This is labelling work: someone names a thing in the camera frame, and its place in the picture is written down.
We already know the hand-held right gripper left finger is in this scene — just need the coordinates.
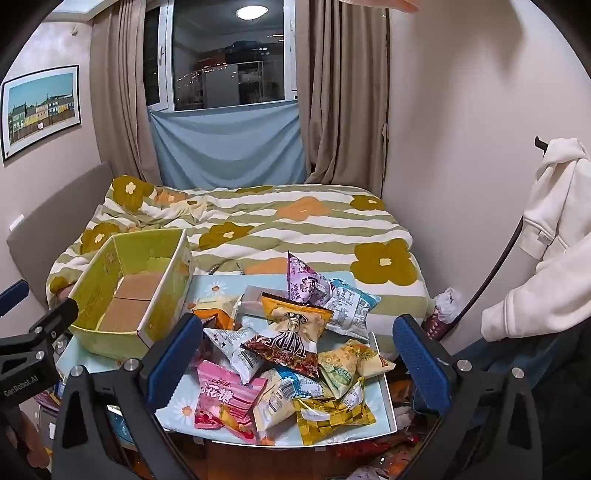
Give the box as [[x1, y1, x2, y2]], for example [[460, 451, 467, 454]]
[[51, 314, 204, 480]]

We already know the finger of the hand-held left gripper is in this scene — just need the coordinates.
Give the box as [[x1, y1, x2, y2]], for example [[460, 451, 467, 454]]
[[0, 279, 31, 317], [0, 299, 80, 358]]

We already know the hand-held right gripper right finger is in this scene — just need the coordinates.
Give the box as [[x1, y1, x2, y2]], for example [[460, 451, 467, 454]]
[[392, 314, 543, 480]]

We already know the green cardboard box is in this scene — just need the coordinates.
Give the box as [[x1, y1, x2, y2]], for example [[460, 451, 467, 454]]
[[68, 228, 195, 361]]

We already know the gold checkered snack packet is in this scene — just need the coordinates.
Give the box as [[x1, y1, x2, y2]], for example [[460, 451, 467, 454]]
[[292, 382, 378, 446]]

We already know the white grey triangular snack packet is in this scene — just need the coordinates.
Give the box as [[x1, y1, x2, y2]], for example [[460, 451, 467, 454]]
[[203, 326, 265, 385]]

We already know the pink marshmallow packet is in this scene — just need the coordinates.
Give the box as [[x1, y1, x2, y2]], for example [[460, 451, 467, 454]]
[[194, 360, 269, 431]]

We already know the white plastic bag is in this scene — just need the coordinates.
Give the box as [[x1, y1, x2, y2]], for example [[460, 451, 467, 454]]
[[435, 287, 463, 325]]

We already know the yellow green snack packet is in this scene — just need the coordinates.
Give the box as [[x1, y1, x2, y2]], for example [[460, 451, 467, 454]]
[[318, 340, 397, 394]]

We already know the light blue daisy tablecloth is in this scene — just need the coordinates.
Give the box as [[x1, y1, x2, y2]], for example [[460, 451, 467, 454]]
[[58, 272, 399, 448]]

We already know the grey headboard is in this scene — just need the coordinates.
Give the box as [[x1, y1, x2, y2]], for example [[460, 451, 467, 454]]
[[6, 161, 114, 311]]

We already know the dark blue cloth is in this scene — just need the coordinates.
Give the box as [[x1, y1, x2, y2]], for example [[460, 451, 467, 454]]
[[450, 330, 591, 416]]

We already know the clear brown biscuit packet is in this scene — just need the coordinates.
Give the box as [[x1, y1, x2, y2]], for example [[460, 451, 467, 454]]
[[235, 285, 283, 320]]

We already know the dark red snack packet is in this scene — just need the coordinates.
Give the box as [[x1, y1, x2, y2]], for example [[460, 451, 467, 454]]
[[240, 329, 322, 380]]

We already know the orange yellow figure snack packet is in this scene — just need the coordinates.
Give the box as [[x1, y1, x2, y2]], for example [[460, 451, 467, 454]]
[[260, 292, 334, 354]]

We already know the black hoop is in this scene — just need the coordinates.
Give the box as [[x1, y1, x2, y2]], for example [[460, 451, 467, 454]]
[[438, 216, 528, 343]]

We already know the purple triangular snack packet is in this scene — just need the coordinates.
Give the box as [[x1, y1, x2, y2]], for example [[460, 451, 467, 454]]
[[287, 251, 335, 306]]

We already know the striped floral blanket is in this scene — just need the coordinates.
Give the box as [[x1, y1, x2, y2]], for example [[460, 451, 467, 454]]
[[46, 175, 437, 334]]

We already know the white hoodie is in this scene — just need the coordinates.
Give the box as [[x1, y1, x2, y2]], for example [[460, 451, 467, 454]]
[[480, 137, 591, 343]]

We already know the light blue cloth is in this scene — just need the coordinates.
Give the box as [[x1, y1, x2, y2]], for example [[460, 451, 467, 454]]
[[148, 102, 309, 190]]

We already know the beige curtain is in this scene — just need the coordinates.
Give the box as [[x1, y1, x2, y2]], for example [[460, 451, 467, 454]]
[[295, 0, 391, 197], [89, 0, 162, 186]]

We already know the window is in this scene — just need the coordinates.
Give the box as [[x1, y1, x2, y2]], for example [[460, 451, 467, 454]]
[[144, 0, 299, 112]]

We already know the grey braided cable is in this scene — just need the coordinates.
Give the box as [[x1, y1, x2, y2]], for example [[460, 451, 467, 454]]
[[207, 262, 246, 277]]

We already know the framed houses wall picture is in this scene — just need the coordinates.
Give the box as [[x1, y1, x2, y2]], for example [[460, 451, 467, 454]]
[[1, 65, 82, 162]]

